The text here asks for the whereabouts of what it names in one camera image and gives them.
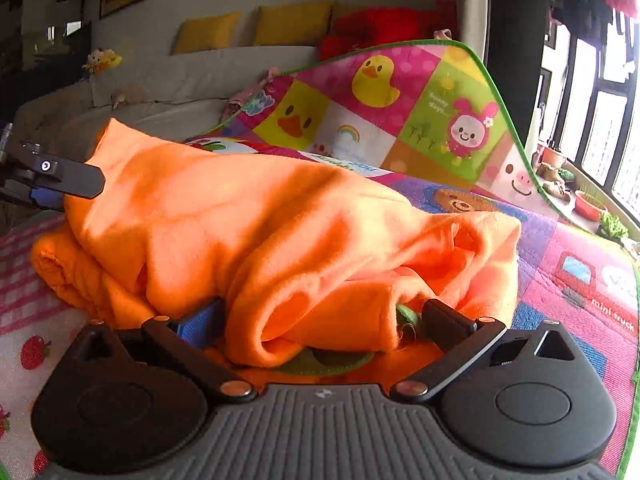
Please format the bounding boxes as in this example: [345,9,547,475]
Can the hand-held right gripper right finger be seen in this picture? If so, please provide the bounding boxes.
[390,297,576,403]

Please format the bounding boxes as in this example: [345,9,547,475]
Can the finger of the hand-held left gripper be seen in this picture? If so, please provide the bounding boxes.
[19,141,107,200]
[0,184,67,212]

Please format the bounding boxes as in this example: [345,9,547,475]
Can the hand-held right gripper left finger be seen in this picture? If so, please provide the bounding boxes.
[70,297,258,403]

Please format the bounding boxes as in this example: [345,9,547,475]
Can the orange fleece garment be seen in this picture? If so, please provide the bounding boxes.
[30,117,523,386]

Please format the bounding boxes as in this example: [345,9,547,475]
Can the dark glass cabinet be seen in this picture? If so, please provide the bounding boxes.
[0,0,94,122]

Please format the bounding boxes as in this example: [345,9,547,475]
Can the cartoon printed play mat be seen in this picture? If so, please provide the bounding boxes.
[0,40,640,480]

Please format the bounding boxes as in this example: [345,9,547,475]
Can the yellow plush toy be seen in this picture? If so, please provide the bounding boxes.
[81,48,124,77]

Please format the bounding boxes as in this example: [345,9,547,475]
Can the white sofa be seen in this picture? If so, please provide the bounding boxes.
[10,42,323,161]

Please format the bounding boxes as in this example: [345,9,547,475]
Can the red plant dish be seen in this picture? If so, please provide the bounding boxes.
[573,190,609,222]

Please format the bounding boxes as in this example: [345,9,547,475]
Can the green potted plant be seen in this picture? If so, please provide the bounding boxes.
[597,212,631,244]

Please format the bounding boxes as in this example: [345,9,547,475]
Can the pink cloth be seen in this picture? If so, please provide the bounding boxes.
[226,66,282,117]

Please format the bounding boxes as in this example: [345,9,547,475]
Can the yellow cushion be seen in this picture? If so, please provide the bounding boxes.
[170,11,244,56]
[251,1,334,47]

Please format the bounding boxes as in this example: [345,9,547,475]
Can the white bottle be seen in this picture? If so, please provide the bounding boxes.
[524,102,549,152]

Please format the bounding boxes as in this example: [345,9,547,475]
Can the black framed window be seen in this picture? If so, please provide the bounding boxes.
[542,5,640,223]

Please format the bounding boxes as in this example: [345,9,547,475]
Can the red cushion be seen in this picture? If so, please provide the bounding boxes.
[316,0,459,62]

